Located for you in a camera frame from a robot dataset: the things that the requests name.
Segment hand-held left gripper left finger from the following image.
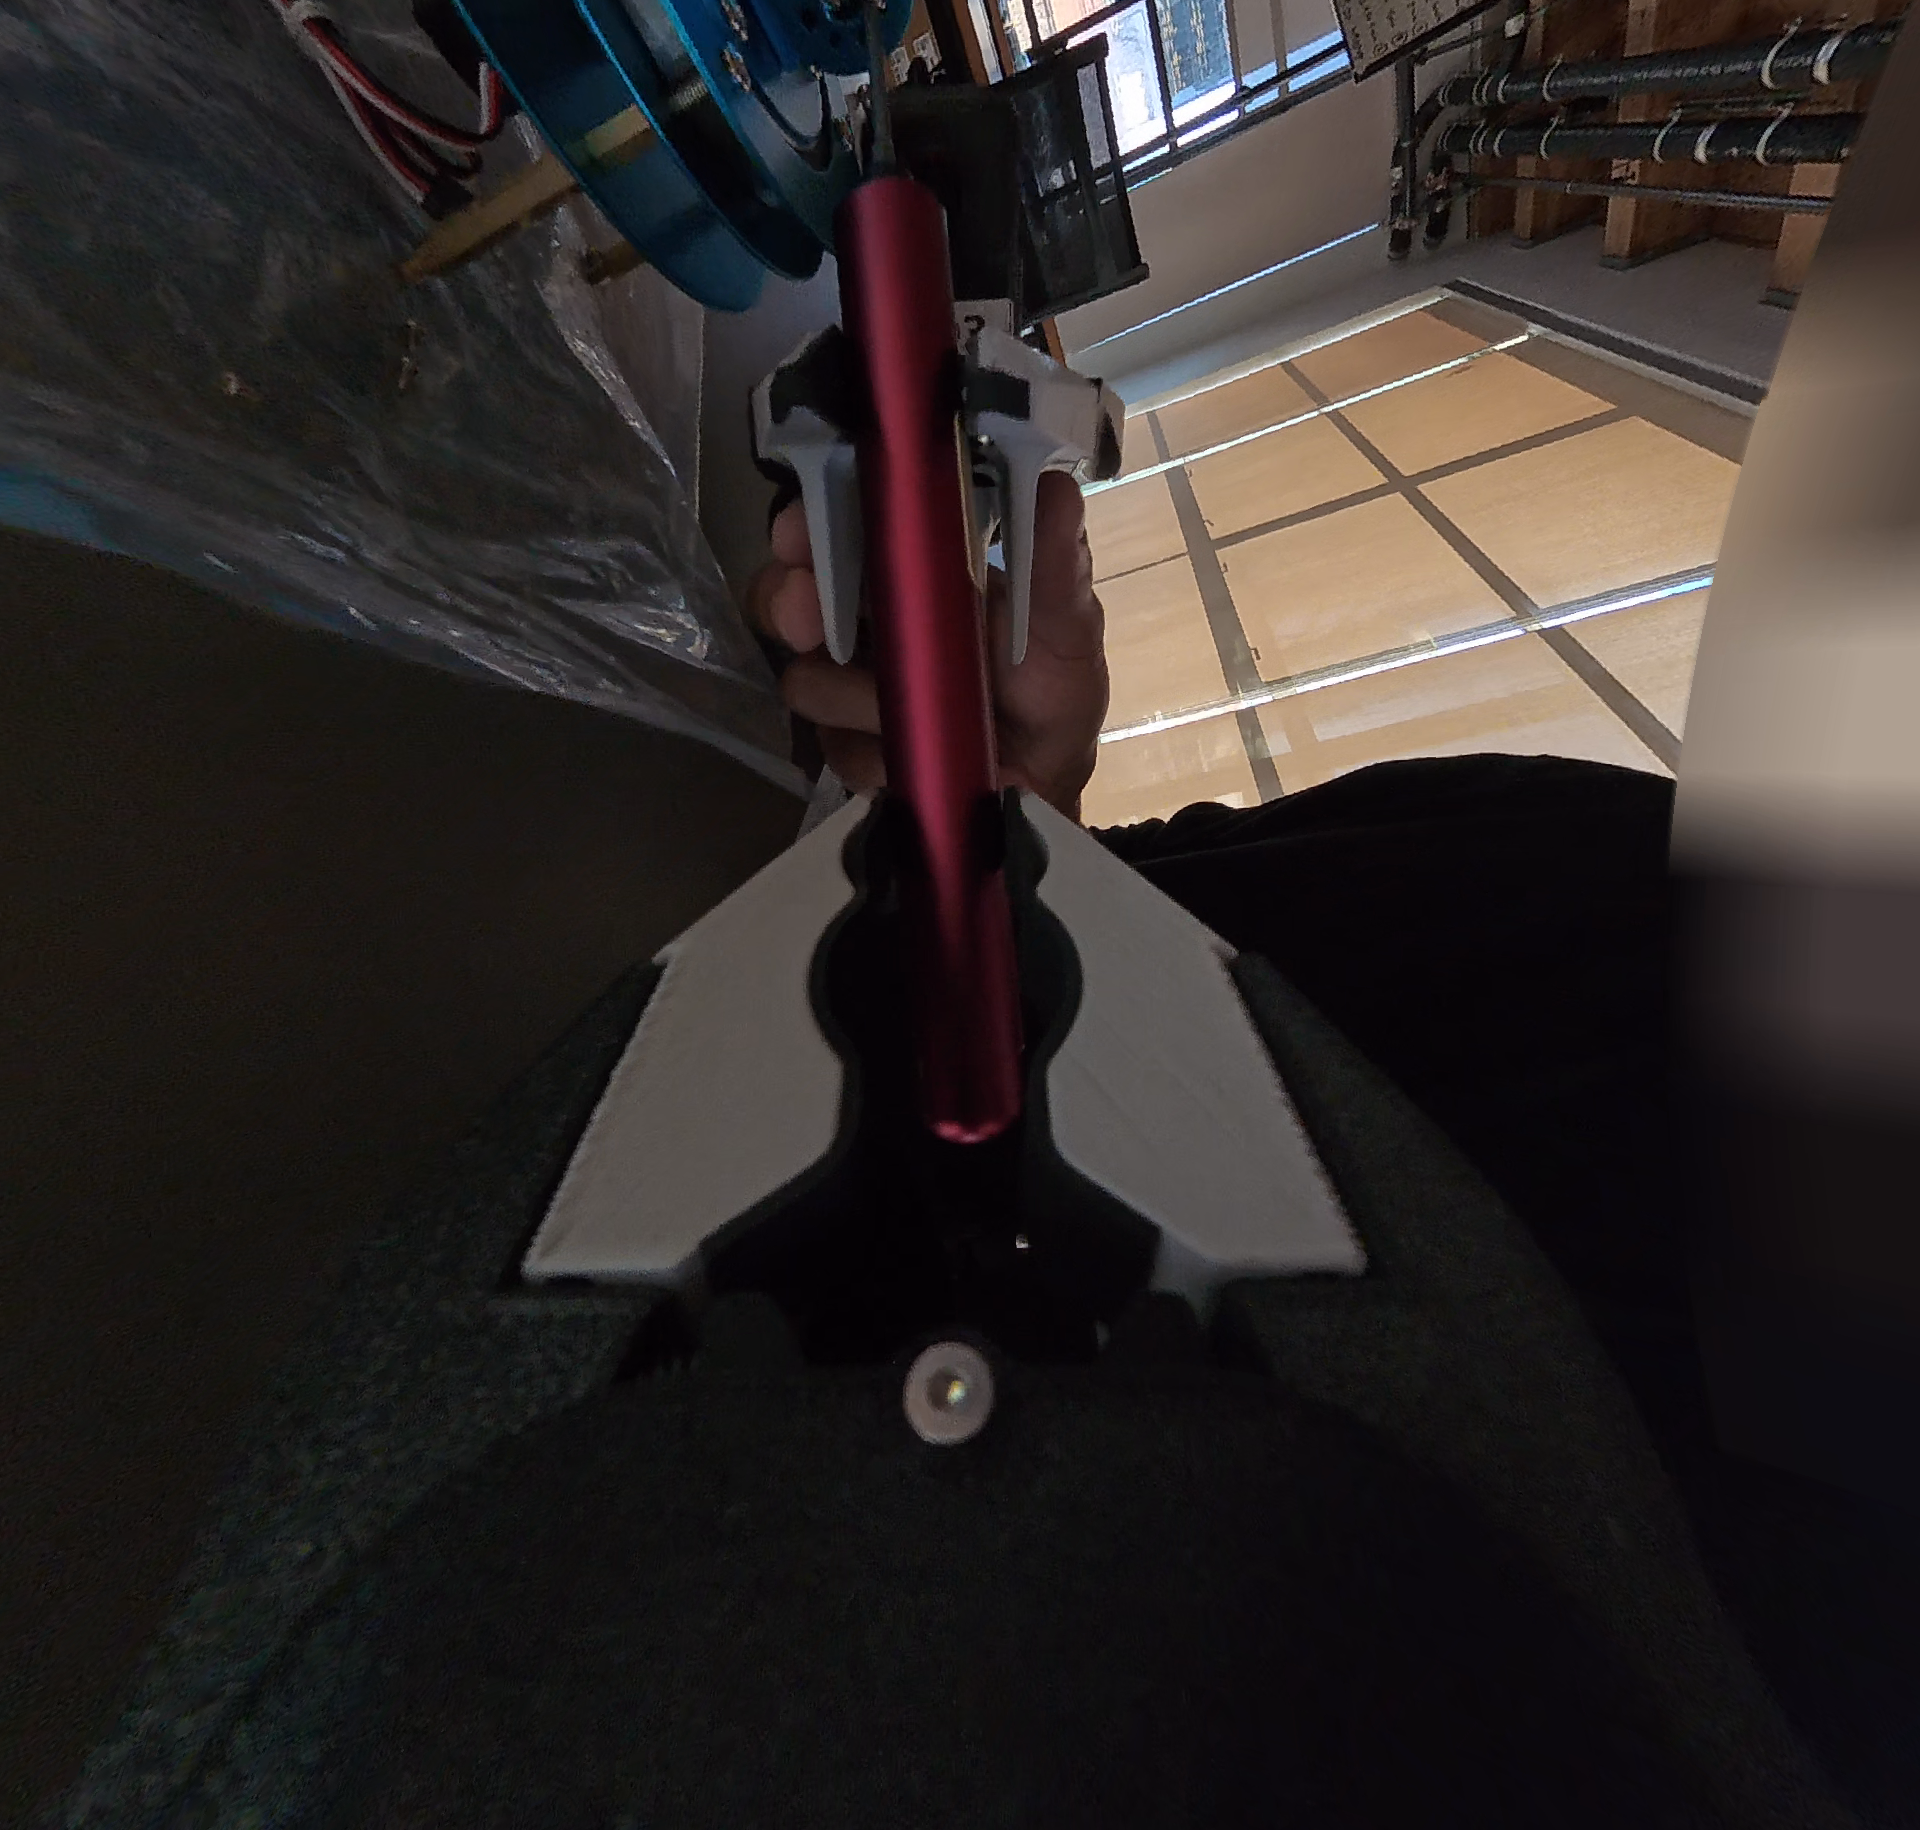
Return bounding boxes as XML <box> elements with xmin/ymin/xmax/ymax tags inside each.
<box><xmin>519</xmin><ymin>788</ymin><xmax>933</xmax><ymax>1287</ymax></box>

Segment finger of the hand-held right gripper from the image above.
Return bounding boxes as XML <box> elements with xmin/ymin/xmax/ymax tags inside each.
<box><xmin>957</xmin><ymin>329</ymin><xmax>1129</xmax><ymax>664</ymax></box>
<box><xmin>753</xmin><ymin>328</ymin><xmax>867</xmax><ymax>664</ymax></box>

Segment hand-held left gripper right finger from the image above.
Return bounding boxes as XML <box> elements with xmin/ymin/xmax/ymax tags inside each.
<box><xmin>1003</xmin><ymin>792</ymin><xmax>1368</xmax><ymax>1303</ymax></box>

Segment red screwdriver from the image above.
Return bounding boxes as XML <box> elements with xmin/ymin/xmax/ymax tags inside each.
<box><xmin>833</xmin><ymin>0</ymin><xmax>1039</xmax><ymax>1148</ymax></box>

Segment blue toy robot arm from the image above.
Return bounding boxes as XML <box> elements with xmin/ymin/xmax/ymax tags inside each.
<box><xmin>393</xmin><ymin>0</ymin><xmax>924</xmax><ymax>317</ymax></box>

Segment person's right hand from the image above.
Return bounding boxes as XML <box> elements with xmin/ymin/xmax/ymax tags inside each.
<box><xmin>749</xmin><ymin>478</ymin><xmax>1114</xmax><ymax>823</ymax></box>

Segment large grid window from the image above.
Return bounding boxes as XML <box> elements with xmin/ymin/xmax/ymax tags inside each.
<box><xmin>1032</xmin><ymin>0</ymin><xmax>1353</xmax><ymax>194</ymax></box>

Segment person's black sleeve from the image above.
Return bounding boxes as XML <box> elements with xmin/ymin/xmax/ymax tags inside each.
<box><xmin>1080</xmin><ymin>752</ymin><xmax>1920</xmax><ymax>1561</ymax></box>

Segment clear plastic bag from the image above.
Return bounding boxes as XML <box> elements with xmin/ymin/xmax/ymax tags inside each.
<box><xmin>0</xmin><ymin>0</ymin><xmax>819</xmax><ymax>799</ymax></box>

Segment black insulated pipe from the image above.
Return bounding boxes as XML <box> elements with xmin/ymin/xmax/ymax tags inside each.
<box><xmin>1395</xmin><ymin>109</ymin><xmax>1873</xmax><ymax>258</ymax></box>
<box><xmin>1414</xmin><ymin>19</ymin><xmax>1908</xmax><ymax>138</ymax></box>

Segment red white servo cables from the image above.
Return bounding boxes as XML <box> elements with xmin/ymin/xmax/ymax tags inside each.
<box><xmin>192</xmin><ymin>0</ymin><xmax>513</xmax><ymax>198</ymax></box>

